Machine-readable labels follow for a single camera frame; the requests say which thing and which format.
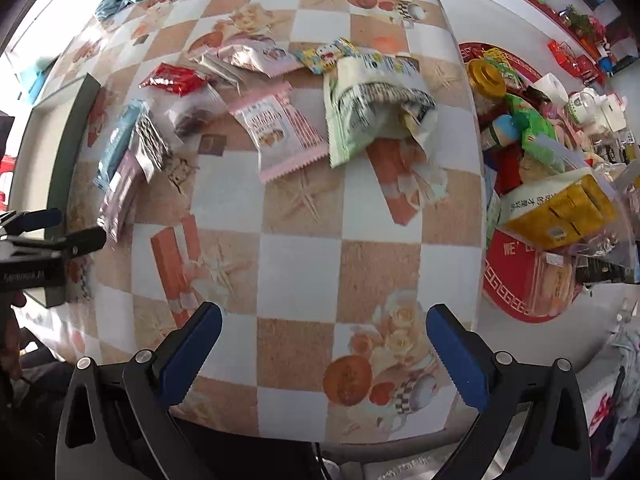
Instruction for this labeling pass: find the shallow green-rimmed cardboard tray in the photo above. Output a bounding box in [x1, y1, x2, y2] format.
[8, 74, 101, 308]

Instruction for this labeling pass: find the pink crispy cranberry packet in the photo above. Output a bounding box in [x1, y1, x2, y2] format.
[228, 81, 329, 183]

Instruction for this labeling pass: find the colourful cartoon candy packet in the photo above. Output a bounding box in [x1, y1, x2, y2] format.
[294, 38, 359, 75]

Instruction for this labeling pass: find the pink snack bar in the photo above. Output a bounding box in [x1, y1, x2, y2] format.
[96, 150, 144, 245]

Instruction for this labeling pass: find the yellow lid jar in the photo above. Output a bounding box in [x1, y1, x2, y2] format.
[466, 58, 506, 115]

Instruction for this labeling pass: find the yellow snack bag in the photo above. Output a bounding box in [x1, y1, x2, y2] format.
[498, 167, 617, 250]

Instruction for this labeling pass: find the red round tray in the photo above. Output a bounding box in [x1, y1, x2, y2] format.
[483, 230, 582, 324]

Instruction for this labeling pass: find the green white snack bag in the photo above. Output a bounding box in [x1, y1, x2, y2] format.
[323, 52, 438, 168]

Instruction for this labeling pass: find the silver grey snack bar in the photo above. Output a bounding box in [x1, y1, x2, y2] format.
[191, 50, 250, 93]

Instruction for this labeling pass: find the light blue snack bar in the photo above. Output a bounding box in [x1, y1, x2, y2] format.
[93, 100, 148, 192]

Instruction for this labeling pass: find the clear bag brown snack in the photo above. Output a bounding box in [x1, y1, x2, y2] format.
[165, 84, 228, 140]

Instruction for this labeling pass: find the red snack bar wrapper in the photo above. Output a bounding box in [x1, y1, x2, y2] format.
[139, 63, 206, 96]

